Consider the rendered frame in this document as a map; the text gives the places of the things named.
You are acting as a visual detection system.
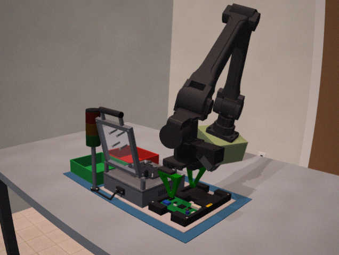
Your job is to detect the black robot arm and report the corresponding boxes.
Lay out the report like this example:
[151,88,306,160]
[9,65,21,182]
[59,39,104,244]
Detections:
[159,3,261,172]

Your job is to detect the green bin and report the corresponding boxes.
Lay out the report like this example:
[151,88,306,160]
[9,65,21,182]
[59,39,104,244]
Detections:
[70,152,105,186]

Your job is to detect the red bin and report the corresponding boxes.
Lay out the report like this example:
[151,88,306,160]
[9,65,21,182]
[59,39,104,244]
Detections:
[137,147,159,164]

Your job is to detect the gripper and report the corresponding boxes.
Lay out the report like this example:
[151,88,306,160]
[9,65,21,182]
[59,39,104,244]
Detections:
[158,148,206,198]

